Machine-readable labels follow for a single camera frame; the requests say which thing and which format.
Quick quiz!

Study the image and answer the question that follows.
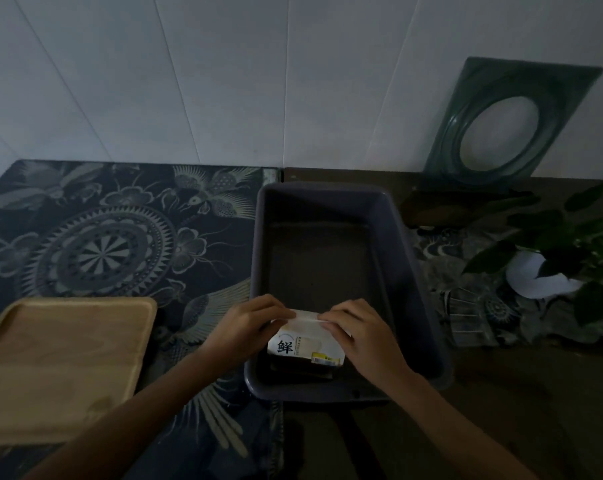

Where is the grey plastic bin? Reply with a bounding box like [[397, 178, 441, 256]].
[[244, 182, 453, 403]]

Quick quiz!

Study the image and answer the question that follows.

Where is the wooden tray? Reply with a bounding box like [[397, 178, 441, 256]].
[[0, 296, 158, 446]]

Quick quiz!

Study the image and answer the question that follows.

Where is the dark patterned tablecloth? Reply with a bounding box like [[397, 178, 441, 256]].
[[0, 160, 285, 480]]

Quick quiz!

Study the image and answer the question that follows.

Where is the green leafy plant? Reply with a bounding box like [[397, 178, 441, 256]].
[[461, 183, 603, 328]]

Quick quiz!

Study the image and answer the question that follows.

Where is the patterned cloth mat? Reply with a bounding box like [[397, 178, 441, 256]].
[[410, 227, 603, 346]]

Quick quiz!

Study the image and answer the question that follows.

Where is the green frame with oval hole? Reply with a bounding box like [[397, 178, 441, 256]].
[[423, 57, 603, 188]]

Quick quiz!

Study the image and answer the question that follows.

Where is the person's left forearm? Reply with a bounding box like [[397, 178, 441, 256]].
[[25, 344, 228, 480]]

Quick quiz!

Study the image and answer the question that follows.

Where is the person's right hand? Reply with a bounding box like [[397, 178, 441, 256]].
[[317, 299, 413, 395]]

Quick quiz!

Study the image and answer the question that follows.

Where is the white plant pot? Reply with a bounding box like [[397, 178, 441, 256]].
[[506, 250, 585, 300]]

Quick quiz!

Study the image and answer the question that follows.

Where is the person's left hand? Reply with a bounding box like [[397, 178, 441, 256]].
[[201, 294, 297, 368]]

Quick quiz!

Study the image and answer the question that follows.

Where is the white printed carton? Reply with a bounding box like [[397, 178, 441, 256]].
[[267, 309, 347, 368]]

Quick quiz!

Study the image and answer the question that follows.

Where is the person's right forearm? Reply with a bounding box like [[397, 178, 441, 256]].
[[381, 369, 538, 480]]

